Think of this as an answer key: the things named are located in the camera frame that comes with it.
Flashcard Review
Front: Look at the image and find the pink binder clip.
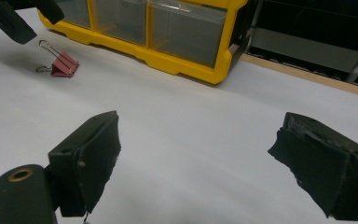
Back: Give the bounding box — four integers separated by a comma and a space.
35, 39, 80, 78

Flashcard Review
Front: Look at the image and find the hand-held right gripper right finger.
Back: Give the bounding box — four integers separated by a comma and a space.
267, 111, 358, 221

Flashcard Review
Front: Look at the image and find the grey metal shelf frame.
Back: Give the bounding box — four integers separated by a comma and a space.
250, 0, 358, 91

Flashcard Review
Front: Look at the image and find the white table cover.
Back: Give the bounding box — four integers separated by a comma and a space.
0, 7, 358, 224

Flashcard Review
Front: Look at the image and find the wide clear plastic drawer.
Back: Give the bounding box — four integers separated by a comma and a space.
150, 0, 227, 69

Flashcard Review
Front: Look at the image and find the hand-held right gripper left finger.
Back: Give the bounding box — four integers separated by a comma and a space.
47, 110, 122, 218

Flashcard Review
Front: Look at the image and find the yellow drawer cabinet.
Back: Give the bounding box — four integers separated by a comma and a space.
36, 0, 259, 85

